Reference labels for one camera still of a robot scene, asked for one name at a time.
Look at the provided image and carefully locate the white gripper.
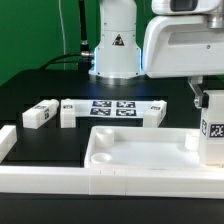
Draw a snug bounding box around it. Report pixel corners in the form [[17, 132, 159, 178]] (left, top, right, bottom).
[[142, 15, 224, 109]]

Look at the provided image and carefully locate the white desk tabletop tray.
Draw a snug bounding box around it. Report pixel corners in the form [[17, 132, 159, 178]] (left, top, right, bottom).
[[83, 125, 224, 170]]

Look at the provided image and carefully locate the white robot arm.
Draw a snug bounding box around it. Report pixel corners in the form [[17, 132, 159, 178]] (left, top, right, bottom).
[[89, 0, 224, 108]]

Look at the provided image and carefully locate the white U-shaped obstacle fence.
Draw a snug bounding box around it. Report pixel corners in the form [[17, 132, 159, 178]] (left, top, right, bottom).
[[0, 126, 224, 199]]

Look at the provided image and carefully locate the white marker base plate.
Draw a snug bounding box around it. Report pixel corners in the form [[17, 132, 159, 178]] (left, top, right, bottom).
[[73, 100, 152, 118]]

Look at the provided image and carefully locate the black cable with connector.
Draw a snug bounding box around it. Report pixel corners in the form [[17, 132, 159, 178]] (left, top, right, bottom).
[[39, 0, 95, 70]]

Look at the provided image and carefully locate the white thin cable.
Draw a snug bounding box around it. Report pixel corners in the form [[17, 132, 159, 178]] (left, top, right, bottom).
[[58, 0, 67, 70]]

